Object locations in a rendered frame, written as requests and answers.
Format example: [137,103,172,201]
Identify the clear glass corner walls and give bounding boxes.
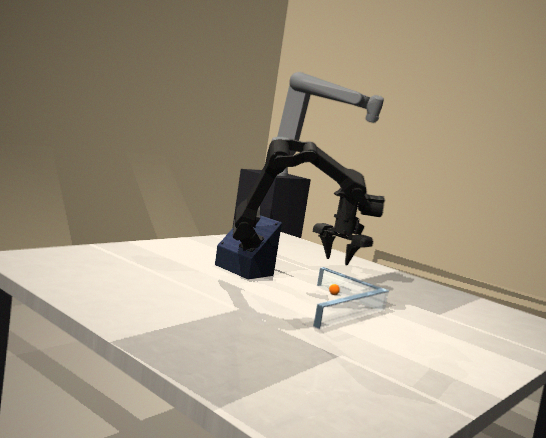
[318,269,389,329]

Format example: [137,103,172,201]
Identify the clear l-shaped low wall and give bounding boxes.
[313,267,389,330]

